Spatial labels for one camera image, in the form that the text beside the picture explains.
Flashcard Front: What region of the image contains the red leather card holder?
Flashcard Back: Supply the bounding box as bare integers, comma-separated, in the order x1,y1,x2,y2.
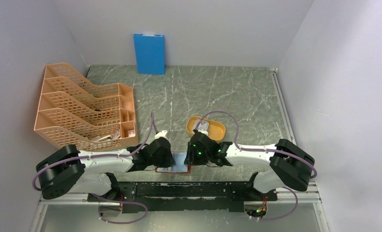
155,151,191,174

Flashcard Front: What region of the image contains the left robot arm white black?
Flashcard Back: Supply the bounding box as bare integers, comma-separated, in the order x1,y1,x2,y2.
32,137,175,201

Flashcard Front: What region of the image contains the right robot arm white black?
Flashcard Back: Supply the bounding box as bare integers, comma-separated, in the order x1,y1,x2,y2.
184,132,316,200

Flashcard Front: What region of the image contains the silver VIP credit card stack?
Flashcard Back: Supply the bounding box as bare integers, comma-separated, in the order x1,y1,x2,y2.
192,119,209,131

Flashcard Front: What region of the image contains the yellow oval tray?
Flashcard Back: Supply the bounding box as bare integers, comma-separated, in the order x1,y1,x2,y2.
186,116,226,143

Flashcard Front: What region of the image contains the orange mesh file organizer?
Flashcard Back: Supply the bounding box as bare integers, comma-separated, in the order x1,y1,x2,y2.
34,63,139,151

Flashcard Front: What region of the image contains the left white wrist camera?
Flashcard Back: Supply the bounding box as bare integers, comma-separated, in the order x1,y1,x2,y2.
154,130,169,140

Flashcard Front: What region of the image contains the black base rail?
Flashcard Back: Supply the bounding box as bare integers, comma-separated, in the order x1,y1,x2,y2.
87,181,278,213

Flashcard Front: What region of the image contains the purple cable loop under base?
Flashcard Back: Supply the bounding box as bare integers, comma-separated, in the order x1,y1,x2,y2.
91,195,148,224

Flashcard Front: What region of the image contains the aluminium frame rail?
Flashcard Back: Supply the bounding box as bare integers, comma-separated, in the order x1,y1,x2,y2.
269,68,296,144

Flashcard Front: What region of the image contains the blue folder against wall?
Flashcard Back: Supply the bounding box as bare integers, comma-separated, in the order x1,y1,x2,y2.
133,34,165,75

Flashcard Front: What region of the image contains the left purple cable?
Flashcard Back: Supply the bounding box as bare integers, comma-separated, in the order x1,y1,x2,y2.
32,111,161,191

